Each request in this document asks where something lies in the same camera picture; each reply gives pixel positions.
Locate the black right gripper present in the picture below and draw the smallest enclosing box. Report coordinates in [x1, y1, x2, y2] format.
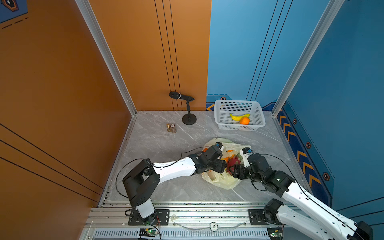
[227, 163, 265, 184]

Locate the yellowish plastic bag orange print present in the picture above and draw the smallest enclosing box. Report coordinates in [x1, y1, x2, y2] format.
[202, 138, 251, 190]

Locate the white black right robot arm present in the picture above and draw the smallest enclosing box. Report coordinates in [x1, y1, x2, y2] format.
[228, 154, 374, 240]

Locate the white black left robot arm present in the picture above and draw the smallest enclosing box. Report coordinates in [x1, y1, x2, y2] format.
[122, 142, 227, 220]

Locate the pink dragon fruit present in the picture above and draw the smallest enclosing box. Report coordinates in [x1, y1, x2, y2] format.
[226, 155, 241, 175]

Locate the yellow banana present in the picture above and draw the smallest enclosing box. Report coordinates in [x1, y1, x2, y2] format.
[230, 114, 250, 122]

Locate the white perforated plastic basket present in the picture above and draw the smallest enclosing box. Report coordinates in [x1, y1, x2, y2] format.
[215, 100, 266, 131]

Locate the black microphone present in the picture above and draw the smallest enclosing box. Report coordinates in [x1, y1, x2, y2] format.
[169, 92, 195, 102]

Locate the green circuit board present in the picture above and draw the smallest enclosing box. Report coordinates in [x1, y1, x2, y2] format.
[138, 228, 160, 240]

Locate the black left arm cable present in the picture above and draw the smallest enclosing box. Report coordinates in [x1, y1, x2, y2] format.
[115, 146, 211, 199]

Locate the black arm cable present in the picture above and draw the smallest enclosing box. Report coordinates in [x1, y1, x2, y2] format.
[250, 153, 365, 240]
[115, 146, 211, 199]

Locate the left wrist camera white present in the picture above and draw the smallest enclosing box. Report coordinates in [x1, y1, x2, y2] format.
[215, 142, 224, 153]

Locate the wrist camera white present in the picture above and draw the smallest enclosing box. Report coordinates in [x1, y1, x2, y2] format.
[215, 142, 224, 153]
[240, 148, 253, 168]

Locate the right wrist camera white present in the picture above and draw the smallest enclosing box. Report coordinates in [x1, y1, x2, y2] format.
[240, 148, 253, 168]

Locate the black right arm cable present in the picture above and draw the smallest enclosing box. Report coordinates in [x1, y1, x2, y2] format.
[250, 153, 365, 240]

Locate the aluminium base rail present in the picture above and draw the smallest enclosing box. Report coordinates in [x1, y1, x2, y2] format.
[80, 201, 308, 240]

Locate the aluminium corner frame post right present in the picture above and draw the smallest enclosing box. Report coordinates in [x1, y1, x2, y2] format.
[272, 0, 345, 117]

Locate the aluminium corner frame post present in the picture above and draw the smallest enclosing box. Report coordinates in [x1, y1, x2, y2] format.
[272, 0, 345, 117]
[75, 0, 138, 117]

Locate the aluminium corner frame post left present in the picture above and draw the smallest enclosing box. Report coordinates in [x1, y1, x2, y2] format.
[75, 0, 138, 117]

